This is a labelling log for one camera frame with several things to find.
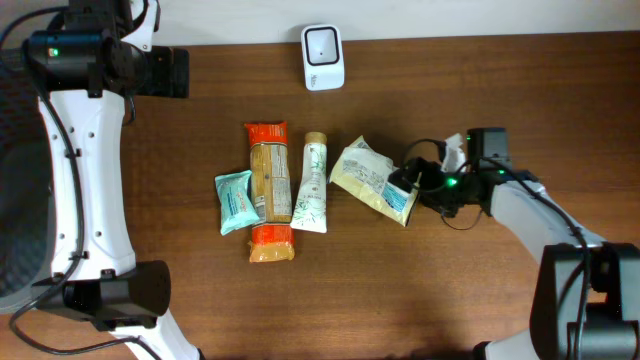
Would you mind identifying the orange cracker package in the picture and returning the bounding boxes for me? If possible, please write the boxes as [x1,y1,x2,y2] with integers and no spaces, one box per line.
[245,122,295,263]

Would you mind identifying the white barcode scanner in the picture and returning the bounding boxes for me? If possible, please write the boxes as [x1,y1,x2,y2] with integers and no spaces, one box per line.
[300,24,345,92]

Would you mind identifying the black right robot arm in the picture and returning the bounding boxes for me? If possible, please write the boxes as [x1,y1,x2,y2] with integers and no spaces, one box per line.
[388,127,639,360]

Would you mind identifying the white bamboo print tube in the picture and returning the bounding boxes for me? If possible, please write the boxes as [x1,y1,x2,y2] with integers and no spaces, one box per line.
[290,132,327,233]

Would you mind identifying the yellow white snack bag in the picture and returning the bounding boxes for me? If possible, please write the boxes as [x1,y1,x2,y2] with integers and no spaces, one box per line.
[329,136,418,227]

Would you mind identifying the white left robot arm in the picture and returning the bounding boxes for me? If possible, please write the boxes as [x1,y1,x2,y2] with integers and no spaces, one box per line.
[21,1,202,359]

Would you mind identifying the teal tissue packet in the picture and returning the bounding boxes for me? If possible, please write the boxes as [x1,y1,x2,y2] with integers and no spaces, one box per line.
[215,170,260,236]

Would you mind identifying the grey plastic basket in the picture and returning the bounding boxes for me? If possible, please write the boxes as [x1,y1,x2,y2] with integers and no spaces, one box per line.
[1,48,55,314]

